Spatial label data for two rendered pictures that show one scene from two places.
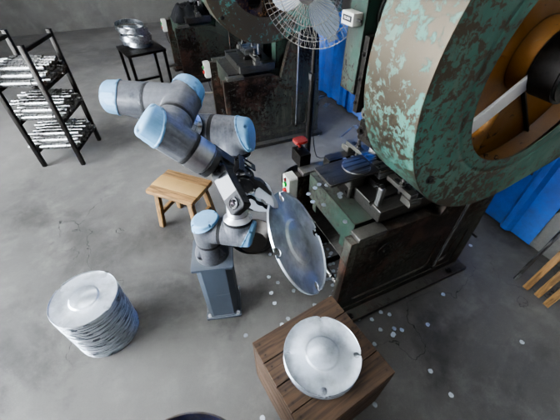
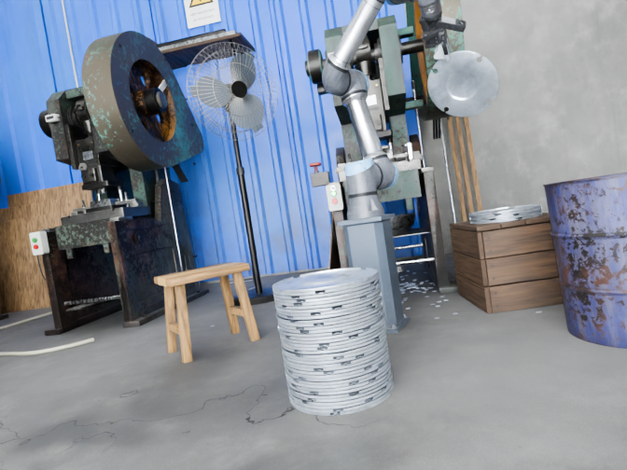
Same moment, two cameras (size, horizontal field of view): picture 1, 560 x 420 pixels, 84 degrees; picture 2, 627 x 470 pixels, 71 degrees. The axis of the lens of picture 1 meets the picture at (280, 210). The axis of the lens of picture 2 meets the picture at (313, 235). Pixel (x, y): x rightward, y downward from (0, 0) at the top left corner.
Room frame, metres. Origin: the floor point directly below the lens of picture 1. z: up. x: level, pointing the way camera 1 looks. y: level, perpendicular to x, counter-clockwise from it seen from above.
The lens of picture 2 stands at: (0.07, 1.88, 0.50)
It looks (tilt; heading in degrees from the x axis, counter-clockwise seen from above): 3 degrees down; 305
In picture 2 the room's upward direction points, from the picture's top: 8 degrees counter-clockwise
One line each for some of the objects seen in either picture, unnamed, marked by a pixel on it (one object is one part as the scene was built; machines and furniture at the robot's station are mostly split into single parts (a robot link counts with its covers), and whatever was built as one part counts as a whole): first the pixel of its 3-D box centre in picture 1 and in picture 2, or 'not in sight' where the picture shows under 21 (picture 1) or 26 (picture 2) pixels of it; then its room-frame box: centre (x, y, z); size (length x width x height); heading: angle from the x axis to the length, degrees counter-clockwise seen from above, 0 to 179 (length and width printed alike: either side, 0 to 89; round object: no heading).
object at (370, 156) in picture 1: (377, 163); not in sight; (1.16, -0.44, 0.76); 0.15 x 0.09 x 0.05; 25
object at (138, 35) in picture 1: (143, 61); not in sight; (3.60, 1.50, 0.40); 0.45 x 0.40 x 0.79; 37
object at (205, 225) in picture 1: (207, 227); (361, 176); (0.89, 0.30, 0.62); 0.13 x 0.12 x 0.14; 81
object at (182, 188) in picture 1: (184, 204); (207, 308); (1.53, 0.64, 0.16); 0.34 x 0.24 x 0.34; 68
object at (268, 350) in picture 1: (317, 372); (509, 258); (0.47, -0.16, 0.18); 0.40 x 0.38 x 0.35; 122
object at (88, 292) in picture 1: (83, 297); (325, 279); (0.74, 0.89, 0.32); 0.29 x 0.29 x 0.01
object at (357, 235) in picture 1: (423, 239); (430, 203); (0.97, -0.69, 0.45); 0.92 x 0.12 x 0.90; 115
